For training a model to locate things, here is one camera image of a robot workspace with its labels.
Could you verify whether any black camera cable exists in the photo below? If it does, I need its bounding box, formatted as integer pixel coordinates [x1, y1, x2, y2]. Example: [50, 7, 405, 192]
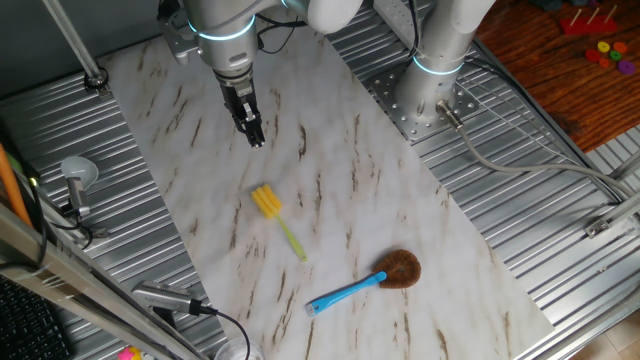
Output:
[188, 298, 252, 347]

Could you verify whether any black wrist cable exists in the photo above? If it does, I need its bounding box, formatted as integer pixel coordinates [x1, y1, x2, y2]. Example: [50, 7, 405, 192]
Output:
[254, 12, 309, 55]

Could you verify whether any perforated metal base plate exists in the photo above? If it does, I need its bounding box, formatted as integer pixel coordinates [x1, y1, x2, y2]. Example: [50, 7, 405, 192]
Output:
[367, 64, 481, 142]

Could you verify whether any thick grey robot cable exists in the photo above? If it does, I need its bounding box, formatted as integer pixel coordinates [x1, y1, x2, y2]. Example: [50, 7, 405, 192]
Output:
[434, 98, 636, 201]

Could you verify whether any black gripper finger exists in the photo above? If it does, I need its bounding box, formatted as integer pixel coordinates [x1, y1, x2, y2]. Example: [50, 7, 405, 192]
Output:
[233, 119, 253, 147]
[242, 98, 267, 149]

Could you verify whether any clear glass cup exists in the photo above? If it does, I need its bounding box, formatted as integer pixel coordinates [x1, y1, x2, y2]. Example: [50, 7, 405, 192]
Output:
[213, 337, 265, 360]

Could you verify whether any brown scrub brush blue handle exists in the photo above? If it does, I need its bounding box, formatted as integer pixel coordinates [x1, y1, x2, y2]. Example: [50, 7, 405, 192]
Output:
[305, 248, 423, 317]

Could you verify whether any yellow sponge brush green handle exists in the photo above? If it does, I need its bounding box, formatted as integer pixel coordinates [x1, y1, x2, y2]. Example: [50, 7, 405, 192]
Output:
[250, 183, 309, 263]

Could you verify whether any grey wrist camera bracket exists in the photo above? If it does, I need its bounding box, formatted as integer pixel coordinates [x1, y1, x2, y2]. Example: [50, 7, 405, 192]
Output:
[158, 0, 202, 66]

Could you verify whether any aluminium rail with bracket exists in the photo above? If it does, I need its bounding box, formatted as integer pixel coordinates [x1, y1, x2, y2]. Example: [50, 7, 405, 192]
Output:
[583, 189, 640, 239]

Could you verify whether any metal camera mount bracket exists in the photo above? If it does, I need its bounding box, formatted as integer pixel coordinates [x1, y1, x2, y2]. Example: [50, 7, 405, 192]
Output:
[62, 199, 110, 240]

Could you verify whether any grey ladle shaped stand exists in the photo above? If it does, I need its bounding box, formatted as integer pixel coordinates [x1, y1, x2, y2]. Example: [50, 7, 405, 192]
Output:
[59, 155, 100, 219]

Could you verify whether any white marble pattern mat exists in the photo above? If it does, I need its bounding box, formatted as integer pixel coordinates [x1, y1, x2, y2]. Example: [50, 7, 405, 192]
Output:
[97, 19, 557, 360]

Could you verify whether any black cable bundle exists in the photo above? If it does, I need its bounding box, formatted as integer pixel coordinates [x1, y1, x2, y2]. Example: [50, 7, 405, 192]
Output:
[407, 0, 422, 57]

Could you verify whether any orange stick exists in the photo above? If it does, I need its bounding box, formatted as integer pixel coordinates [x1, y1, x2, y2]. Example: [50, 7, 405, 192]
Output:
[0, 143, 34, 229]

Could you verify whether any red peg board toy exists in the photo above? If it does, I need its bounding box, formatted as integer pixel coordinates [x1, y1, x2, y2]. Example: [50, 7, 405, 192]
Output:
[558, 4, 619, 36]

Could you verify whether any aluminium frame pole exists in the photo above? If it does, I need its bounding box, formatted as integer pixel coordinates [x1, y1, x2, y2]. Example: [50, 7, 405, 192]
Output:
[42, 0, 110, 95]

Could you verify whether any aluminium frame beam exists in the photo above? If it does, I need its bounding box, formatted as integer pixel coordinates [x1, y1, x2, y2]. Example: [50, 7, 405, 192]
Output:
[0, 203, 207, 360]

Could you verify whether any black keyboard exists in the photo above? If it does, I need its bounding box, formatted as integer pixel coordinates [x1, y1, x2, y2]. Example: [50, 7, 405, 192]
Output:
[0, 277, 75, 360]

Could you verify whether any silver depth camera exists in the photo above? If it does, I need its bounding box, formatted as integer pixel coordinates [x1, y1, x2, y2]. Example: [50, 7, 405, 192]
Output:
[131, 279, 202, 317]

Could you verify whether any aluminium frame rail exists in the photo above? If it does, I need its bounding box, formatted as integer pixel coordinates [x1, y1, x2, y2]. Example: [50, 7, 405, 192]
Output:
[607, 149, 640, 182]

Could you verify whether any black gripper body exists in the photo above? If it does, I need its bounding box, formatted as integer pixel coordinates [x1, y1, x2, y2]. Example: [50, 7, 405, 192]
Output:
[213, 67, 257, 130]

